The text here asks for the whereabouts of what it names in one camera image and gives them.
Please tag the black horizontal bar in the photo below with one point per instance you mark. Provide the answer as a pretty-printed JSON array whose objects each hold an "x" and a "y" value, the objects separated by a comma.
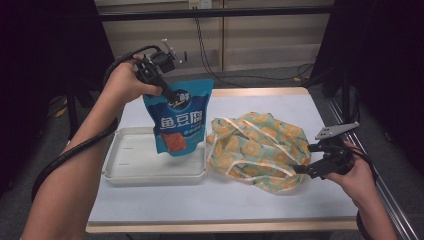
[{"x": 200, "y": 14}]

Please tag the metal floor rail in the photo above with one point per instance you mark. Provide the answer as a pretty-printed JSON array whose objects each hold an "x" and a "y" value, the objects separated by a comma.
[{"x": 388, "y": 200}]

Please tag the white wall outlet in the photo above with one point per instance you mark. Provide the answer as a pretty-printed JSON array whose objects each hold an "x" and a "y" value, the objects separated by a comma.
[{"x": 200, "y": 4}]

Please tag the person's right hand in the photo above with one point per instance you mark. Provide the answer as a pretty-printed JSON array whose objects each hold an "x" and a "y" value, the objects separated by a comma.
[{"x": 360, "y": 180}]

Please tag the dark curtain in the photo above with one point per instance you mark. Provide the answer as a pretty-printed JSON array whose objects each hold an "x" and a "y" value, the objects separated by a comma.
[
  {"x": 33, "y": 50},
  {"x": 383, "y": 50}
]

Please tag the person's left hand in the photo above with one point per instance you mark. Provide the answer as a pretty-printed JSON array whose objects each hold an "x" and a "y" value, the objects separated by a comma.
[{"x": 123, "y": 83}]

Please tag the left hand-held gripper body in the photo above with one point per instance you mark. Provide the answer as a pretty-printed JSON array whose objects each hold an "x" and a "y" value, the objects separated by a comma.
[{"x": 165, "y": 60}]

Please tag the dark metal stand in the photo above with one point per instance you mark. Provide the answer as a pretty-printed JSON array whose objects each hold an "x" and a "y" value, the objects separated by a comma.
[{"x": 72, "y": 116}]

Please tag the blue food pouch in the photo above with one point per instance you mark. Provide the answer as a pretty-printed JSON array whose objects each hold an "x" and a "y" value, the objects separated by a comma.
[{"x": 183, "y": 123}]

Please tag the white plastic tray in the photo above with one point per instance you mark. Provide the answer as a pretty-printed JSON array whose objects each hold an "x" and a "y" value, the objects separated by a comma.
[{"x": 133, "y": 163}]

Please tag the lemon print cloth bag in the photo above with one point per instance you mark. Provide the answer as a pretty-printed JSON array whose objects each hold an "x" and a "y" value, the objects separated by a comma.
[{"x": 253, "y": 146}]

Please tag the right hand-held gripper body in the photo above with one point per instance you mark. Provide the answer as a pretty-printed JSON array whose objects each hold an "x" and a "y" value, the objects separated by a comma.
[{"x": 336, "y": 160}]

